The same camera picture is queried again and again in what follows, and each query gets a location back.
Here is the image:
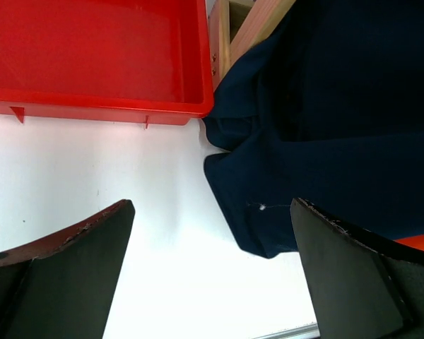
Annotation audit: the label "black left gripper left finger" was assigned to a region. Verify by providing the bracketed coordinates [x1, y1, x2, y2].
[0, 200, 135, 338]

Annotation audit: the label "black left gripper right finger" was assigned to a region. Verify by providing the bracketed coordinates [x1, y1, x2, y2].
[290, 198, 424, 338]

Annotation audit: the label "navy blue shorts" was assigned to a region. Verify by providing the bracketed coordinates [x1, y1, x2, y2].
[204, 1, 424, 258]

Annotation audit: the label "red plastic bin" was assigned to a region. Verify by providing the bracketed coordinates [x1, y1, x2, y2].
[0, 1, 213, 125]

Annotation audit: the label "wooden clothes rack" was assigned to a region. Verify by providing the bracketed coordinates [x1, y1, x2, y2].
[208, 0, 295, 88]

